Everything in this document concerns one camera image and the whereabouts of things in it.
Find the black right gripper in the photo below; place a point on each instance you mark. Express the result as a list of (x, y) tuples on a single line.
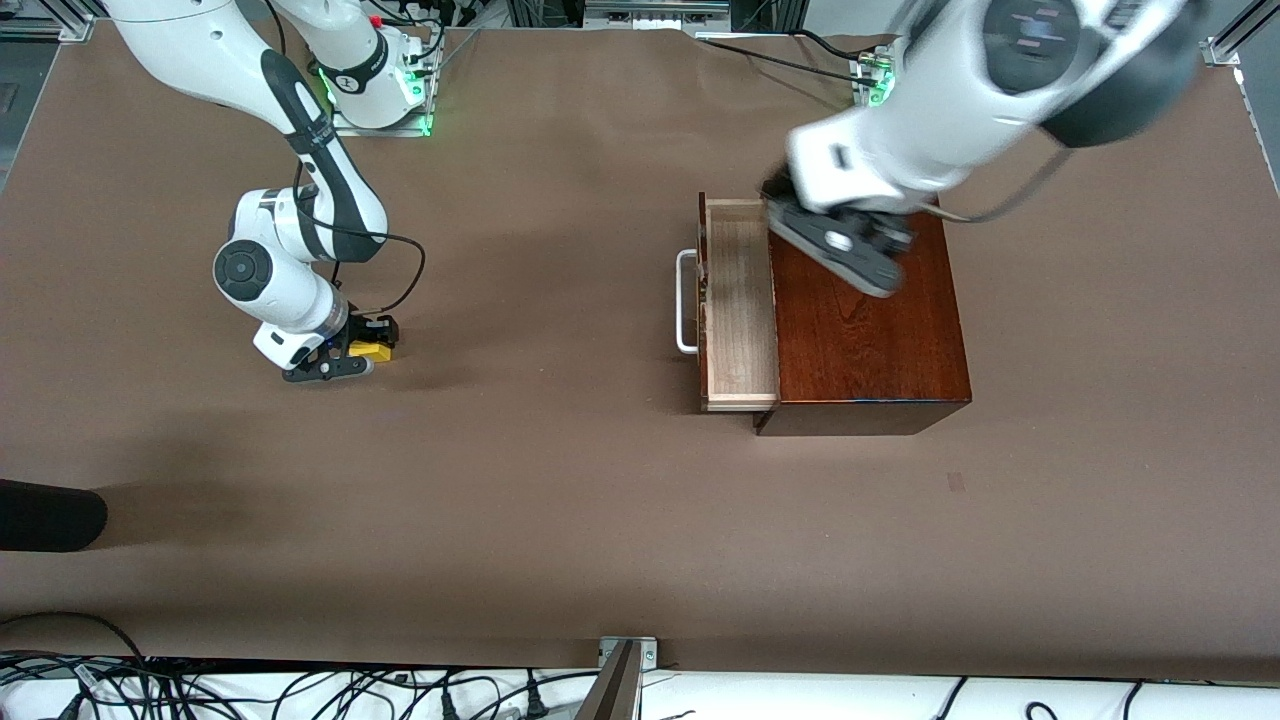
[(361, 331)]

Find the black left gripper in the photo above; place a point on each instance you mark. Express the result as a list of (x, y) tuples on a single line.
[(778, 188)]

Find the yellow cube block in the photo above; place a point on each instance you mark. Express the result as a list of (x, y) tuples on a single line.
[(372, 352)]

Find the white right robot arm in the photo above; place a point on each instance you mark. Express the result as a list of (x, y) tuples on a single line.
[(300, 230)]

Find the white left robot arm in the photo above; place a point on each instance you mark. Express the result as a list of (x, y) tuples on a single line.
[(950, 100)]

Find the dark wooden cabinet box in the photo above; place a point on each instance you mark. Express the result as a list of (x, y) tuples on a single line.
[(870, 330)]

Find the brown paper table cover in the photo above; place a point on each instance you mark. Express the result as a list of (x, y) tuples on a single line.
[(520, 450)]

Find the grey metal rack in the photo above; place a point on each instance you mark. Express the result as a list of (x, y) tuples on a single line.
[(650, 15)]

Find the black cylinder object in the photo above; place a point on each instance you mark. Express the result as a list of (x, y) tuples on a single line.
[(50, 515)]

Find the black power plug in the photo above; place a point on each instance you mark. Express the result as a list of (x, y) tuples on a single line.
[(537, 705), (450, 705)]

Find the grey metal beam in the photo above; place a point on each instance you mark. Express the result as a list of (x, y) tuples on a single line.
[(612, 690)]

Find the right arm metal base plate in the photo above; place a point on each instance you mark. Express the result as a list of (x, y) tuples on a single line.
[(380, 131)]

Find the small metal bracket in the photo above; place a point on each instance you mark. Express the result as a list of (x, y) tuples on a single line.
[(645, 652)]

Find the aluminium frame corner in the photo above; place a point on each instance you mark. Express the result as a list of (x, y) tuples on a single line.
[(1222, 52)]

